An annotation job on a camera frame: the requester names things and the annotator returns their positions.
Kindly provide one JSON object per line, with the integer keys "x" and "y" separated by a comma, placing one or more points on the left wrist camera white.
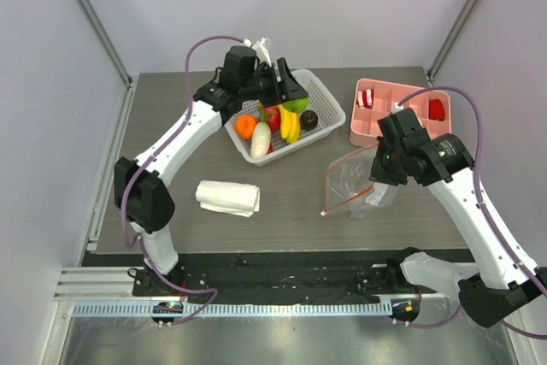
{"x": 261, "y": 48}

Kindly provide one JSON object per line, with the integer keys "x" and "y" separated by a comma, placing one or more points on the pink compartment tray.
{"x": 364, "y": 128}

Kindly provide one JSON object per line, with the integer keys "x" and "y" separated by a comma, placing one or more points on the white fake radish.
{"x": 260, "y": 141}

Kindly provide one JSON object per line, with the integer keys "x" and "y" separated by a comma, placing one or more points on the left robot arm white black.
{"x": 141, "y": 184}

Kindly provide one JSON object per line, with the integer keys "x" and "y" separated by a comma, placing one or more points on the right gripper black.
{"x": 382, "y": 164}

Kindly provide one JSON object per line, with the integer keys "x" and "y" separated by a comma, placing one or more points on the dark brown fake fruit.
{"x": 308, "y": 120}

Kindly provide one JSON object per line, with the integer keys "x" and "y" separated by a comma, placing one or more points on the yellow fake banana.
{"x": 289, "y": 130}

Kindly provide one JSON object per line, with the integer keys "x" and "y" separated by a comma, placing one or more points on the red white striped item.
{"x": 364, "y": 99}

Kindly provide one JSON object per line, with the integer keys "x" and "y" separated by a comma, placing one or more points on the folded white towel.
{"x": 229, "y": 198}

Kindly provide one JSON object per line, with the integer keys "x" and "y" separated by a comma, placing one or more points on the white slotted cable duct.
{"x": 165, "y": 309}

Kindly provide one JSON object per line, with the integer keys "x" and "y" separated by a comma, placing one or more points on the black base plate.
{"x": 278, "y": 278}

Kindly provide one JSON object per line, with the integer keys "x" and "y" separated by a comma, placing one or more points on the white perforated plastic basket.
{"x": 321, "y": 101}

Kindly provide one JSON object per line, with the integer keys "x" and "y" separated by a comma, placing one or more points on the red item right compartment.
{"x": 436, "y": 111}

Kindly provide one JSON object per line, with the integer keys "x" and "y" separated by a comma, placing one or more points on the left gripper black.
{"x": 290, "y": 88}

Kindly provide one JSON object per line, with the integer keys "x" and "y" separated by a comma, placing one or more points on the orange fake fruit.
{"x": 245, "y": 126}

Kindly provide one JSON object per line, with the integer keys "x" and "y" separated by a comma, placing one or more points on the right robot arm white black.
{"x": 504, "y": 277}

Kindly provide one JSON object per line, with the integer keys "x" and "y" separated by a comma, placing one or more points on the clear zip bag orange seal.
{"x": 349, "y": 190}

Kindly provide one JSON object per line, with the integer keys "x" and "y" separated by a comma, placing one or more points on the green fake fruit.
{"x": 296, "y": 105}

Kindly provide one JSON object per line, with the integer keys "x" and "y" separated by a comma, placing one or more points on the red fake apple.
{"x": 271, "y": 116}

